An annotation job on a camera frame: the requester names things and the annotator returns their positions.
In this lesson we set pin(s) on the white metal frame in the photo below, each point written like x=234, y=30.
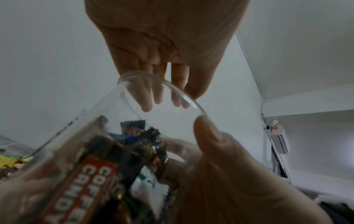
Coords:
x=278, y=135

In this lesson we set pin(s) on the black marker-tagged right wristband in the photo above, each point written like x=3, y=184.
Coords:
x=340, y=212

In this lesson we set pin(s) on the person's left hand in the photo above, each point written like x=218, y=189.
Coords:
x=166, y=26

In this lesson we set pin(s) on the person's right hand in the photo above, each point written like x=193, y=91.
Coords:
x=238, y=192

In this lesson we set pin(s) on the small transparent plastic jar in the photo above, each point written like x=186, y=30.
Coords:
x=83, y=166

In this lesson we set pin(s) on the pile of colourful candies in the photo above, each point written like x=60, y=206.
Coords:
x=8, y=162

